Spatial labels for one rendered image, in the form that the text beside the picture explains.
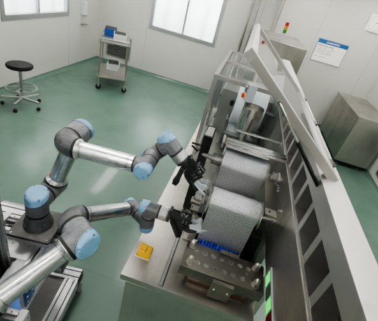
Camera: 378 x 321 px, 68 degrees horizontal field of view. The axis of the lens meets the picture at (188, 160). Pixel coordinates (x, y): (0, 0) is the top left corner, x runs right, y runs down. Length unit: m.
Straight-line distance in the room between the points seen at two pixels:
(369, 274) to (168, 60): 6.56
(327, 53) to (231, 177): 5.51
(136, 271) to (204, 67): 5.82
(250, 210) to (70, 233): 0.79
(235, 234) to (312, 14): 5.70
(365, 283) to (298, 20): 6.15
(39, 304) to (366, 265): 1.89
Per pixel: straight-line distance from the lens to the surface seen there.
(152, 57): 7.14
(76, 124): 1.44
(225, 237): 1.48
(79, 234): 1.23
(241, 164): 1.51
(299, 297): 0.99
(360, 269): 0.81
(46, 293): 2.26
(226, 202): 1.36
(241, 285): 1.43
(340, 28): 6.81
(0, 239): 1.65
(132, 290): 1.54
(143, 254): 1.52
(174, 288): 1.47
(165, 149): 1.28
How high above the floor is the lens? 2.12
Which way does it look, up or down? 32 degrees down
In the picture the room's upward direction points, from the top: 16 degrees clockwise
